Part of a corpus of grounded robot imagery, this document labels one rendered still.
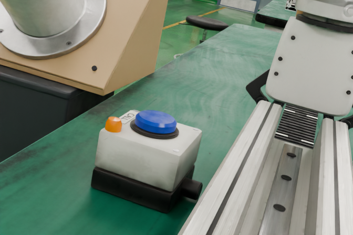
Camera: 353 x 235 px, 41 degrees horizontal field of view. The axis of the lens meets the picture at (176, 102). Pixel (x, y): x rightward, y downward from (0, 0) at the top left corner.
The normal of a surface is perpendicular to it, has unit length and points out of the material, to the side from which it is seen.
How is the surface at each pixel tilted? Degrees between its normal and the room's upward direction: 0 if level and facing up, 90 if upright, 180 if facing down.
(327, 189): 0
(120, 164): 90
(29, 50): 47
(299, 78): 94
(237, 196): 0
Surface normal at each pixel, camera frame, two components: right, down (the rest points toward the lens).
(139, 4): -0.10, -0.47
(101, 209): 0.19, -0.93
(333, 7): -0.31, 0.23
